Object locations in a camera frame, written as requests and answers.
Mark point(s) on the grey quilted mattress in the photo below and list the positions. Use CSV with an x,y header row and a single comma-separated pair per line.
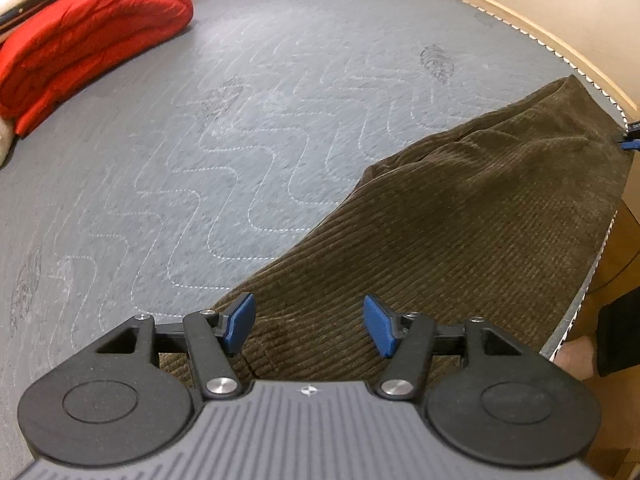
x,y
200,160

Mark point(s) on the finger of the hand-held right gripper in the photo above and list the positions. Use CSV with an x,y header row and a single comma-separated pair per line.
x,y
632,142

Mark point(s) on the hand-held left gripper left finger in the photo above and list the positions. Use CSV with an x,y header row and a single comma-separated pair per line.
x,y
240,321

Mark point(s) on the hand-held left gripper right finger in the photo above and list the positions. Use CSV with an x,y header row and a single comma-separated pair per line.
x,y
380,325

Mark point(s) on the person's black garment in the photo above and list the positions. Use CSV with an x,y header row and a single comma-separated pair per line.
x,y
620,335

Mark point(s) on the red folded blanket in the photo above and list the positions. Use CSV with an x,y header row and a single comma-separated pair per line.
x,y
85,30

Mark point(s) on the person's bare leg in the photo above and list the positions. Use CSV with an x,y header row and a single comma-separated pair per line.
x,y
575,360

